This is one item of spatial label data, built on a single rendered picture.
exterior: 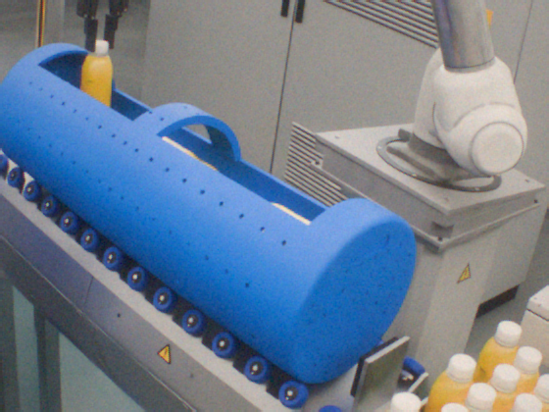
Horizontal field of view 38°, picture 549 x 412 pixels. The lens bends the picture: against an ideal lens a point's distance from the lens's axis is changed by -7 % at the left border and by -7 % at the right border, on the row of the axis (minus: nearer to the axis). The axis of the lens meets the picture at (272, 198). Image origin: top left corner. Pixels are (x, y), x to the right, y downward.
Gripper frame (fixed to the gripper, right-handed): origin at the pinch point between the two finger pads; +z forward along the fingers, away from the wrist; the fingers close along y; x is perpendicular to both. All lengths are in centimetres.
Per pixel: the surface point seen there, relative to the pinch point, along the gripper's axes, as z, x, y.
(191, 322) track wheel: 31, 54, 16
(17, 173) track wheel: 30.1, -5.8, 15.7
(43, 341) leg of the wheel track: 90, -20, 1
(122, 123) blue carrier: 6.5, 28.2, 13.5
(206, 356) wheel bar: 35, 58, 17
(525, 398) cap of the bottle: 19, 106, 2
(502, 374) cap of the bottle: 19, 101, 0
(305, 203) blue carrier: 16, 53, -8
